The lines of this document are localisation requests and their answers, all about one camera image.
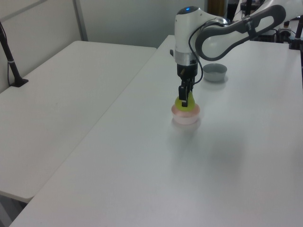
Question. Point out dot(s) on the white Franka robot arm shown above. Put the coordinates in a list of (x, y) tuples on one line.
[(184, 30)]

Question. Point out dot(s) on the black electronics box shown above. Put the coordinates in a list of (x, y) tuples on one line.
[(267, 37)]

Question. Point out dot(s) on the green pear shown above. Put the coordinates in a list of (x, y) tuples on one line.
[(190, 104)]

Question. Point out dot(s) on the emergency stop button box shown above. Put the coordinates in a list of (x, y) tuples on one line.
[(286, 23)]

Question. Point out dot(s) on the black monitor stand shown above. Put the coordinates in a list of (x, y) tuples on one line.
[(248, 7)]

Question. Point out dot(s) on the grey plastic bowl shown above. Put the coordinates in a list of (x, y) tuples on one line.
[(215, 76)]

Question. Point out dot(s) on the grey metal partition post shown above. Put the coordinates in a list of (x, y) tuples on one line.
[(80, 21)]

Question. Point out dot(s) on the black camera pole with base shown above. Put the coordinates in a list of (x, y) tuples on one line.
[(14, 69)]

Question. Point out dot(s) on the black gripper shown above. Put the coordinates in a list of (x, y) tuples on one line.
[(187, 71)]

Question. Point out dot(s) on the pink plastic bowl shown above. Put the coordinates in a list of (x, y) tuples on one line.
[(185, 119)]

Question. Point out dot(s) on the black clamped camera pole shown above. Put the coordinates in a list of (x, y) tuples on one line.
[(299, 30)]

